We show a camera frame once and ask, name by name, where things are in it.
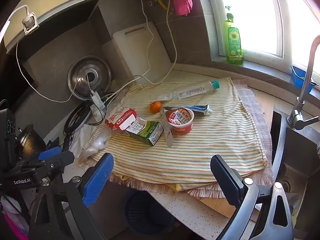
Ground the dark blue trash bin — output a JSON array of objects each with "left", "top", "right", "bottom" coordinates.
[{"left": 124, "top": 190, "right": 175, "bottom": 235}]

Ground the orange tangerine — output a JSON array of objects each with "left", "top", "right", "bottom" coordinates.
[{"left": 149, "top": 101, "right": 162, "bottom": 113}]

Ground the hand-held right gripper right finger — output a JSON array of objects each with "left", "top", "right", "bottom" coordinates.
[{"left": 210, "top": 154, "right": 295, "bottom": 240}]

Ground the white wall plug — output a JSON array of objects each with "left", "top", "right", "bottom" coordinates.
[{"left": 21, "top": 12, "right": 40, "bottom": 34}]

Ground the striped cloth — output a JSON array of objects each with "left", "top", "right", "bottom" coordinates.
[{"left": 82, "top": 77, "right": 269, "bottom": 188}]

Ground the steel pot lid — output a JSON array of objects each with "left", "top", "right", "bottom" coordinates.
[{"left": 67, "top": 56, "right": 112, "bottom": 101}]

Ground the long silver sachet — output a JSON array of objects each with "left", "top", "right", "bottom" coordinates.
[{"left": 160, "top": 110, "right": 173, "bottom": 147}]

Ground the green dish soap bottle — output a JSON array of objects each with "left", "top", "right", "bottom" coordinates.
[{"left": 222, "top": 6, "right": 245, "bottom": 65}]

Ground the crumpled white plastic wrapper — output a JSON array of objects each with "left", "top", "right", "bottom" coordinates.
[{"left": 157, "top": 92, "right": 180, "bottom": 103}]

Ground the green milk carton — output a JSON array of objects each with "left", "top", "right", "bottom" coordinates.
[{"left": 125, "top": 120, "right": 164, "bottom": 147}]

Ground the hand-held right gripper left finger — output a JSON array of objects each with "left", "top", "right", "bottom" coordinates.
[{"left": 29, "top": 152, "right": 115, "bottom": 240}]

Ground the white cutting board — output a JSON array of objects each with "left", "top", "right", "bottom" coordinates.
[{"left": 112, "top": 22, "right": 173, "bottom": 85}]

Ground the fringed woven mat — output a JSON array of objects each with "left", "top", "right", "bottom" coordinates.
[{"left": 77, "top": 79, "right": 275, "bottom": 200}]

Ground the blue plastic basket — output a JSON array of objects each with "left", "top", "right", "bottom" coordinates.
[{"left": 291, "top": 65, "right": 315, "bottom": 93}]

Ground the white cable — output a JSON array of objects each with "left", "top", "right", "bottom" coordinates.
[
  {"left": 107, "top": 0, "right": 157, "bottom": 98},
  {"left": 152, "top": 0, "right": 178, "bottom": 85},
  {"left": 0, "top": 4, "right": 75, "bottom": 103}
]

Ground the person's left forearm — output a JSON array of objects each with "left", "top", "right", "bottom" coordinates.
[{"left": 0, "top": 195, "right": 29, "bottom": 240}]

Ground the crumpled clear plastic bag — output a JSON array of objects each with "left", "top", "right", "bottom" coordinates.
[{"left": 80, "top": 130, "right": 113, "bottom": 160}]

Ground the blue toothpaste tube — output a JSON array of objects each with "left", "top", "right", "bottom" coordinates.
[{"left": 164, "top": 104, "right": 213, "bottom": 117}]

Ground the clear plastic bottle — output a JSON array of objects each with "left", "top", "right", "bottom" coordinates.
[{"left": 172, "top": 79, "right": 220, "bottom": 100}]

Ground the red round food cup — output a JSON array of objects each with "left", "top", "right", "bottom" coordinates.
[{"left": 166, "top": 107, "right": 195, "bottom": 135}]

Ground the window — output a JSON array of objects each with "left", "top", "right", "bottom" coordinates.
[{"left": 204, "top": 0, "right": 320, "bottom": 65}]

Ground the yellow cloth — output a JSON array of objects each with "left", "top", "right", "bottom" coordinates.
[{"left": 120, "top": 176, "right": 190, "bottom": 193}]

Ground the pink cloth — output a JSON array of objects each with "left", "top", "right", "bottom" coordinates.
[{"left": 172, "top": 0, "right": 193, "bottom": 17}]

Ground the red and white carton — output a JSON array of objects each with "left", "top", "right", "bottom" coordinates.
[{"left": 104, "top": 107, "right": 138, "bottom": 131}]

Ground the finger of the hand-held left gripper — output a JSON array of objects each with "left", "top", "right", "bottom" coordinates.
[
  {"left": 15, "top": 151, "right": 75, "bottom": 178},
  {"left": 16, "top": 146, "right": 62, "bottom": 168}
]

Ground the dark metal pot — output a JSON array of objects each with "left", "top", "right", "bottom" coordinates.
[{"left": 15, "top": 124, "right": 47, "bottom": 159}]

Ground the steel faucet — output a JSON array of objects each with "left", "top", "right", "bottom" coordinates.
[{"left": 286, "top": 35, "right": 320, "bottom": 130}]

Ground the steel sink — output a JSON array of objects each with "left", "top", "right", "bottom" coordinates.
[{"left": 270, "top": 105, "right": 320, "bottom": 240}]

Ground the black cable coil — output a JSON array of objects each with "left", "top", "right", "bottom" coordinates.
[{"left": 62, "top": 85, "right": 118, "bottom": 143}]

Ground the white charger adapter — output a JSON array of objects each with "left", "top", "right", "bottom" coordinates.
[{"left": 89, "top": 91, "right": 107, "bottom": 117}]

